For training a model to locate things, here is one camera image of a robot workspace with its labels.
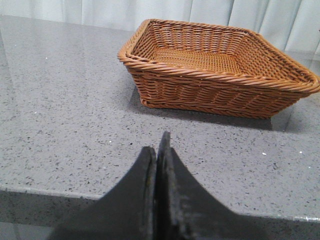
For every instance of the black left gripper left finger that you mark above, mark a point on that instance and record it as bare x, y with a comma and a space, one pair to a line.
126, 212

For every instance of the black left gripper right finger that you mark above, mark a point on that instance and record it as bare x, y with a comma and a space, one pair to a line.
188, 212

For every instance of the brown wicker basket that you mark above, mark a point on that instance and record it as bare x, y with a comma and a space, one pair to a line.
216, 69

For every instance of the white curtain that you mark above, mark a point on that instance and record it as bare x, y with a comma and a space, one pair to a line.
290, 25

